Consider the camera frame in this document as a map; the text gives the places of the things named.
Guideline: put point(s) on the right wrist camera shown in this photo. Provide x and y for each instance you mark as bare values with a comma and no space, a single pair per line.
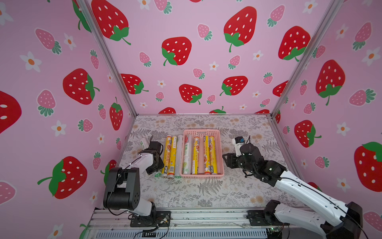
238,142

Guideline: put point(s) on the aluminium corner post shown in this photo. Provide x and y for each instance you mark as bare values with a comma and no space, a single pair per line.
324,24
90,18

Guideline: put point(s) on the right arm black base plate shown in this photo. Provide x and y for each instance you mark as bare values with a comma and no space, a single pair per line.
261,218

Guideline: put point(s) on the right aluminium corner post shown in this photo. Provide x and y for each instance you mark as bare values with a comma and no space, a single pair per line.
324,24

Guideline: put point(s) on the aluminium rail frame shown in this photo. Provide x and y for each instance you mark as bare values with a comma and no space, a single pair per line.
207,223

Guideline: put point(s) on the yellow plastic wrap roll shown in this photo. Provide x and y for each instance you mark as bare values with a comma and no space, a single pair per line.
172,161
195,166
213,160
206,155
167,155

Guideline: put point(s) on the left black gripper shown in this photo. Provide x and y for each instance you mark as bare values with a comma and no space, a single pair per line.
160,164

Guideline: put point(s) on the white green plastic wrap roll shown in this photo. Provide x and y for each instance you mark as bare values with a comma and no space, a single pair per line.
187,154

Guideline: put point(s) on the pink perforated plastic basket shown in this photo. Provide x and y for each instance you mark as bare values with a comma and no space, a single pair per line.
220,162

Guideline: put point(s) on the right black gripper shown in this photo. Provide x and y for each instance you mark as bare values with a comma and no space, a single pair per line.
234,161

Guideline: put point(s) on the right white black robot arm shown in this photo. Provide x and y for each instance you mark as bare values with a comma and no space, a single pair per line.
328,217

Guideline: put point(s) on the left aluminium corner post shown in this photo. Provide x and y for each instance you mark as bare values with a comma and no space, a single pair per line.
90,18

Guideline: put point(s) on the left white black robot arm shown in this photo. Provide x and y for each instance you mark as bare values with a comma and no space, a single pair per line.
123,184

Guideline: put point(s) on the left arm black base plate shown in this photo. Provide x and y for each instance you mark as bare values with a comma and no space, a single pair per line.
150,218

